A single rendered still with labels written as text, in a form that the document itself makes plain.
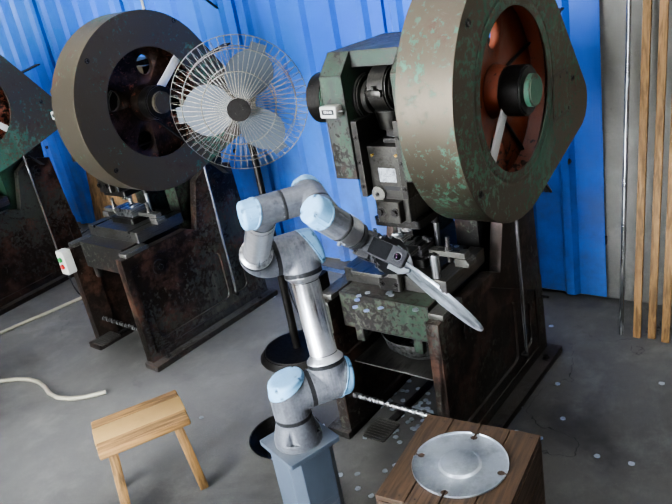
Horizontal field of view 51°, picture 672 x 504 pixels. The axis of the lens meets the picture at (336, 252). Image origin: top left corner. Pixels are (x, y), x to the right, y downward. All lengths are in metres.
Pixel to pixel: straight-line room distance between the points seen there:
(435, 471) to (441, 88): 1.12
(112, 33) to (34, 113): 1.88
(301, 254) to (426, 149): 0.46
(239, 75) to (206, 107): 0.20
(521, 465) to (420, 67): 1.18
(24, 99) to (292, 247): 3.31
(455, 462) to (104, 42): 2.24
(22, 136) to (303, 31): 2.03
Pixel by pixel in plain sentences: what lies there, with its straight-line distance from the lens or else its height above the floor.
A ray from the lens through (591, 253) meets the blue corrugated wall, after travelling 3.68.
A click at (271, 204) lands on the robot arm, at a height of 1.30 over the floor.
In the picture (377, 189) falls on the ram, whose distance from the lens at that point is 2.53.
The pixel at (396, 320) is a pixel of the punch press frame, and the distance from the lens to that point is 2.55.
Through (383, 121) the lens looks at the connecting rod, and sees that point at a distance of 2.48.
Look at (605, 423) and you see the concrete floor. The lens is 2.95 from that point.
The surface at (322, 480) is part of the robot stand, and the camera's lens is 2.29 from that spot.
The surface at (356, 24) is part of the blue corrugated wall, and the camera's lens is 3.92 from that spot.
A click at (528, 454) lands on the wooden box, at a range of 2.25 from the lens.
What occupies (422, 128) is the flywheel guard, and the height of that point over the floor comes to 1.33.
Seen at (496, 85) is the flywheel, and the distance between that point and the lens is 2.23.
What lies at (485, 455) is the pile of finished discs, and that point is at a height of 0.35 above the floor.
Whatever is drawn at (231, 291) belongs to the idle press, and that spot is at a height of 0.15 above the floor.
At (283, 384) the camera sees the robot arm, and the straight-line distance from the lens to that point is 2.12.
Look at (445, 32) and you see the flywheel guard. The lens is 1.96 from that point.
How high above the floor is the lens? 1.80
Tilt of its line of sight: 23 degrees down
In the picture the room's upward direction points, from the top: 11 degrees counter-clockwise
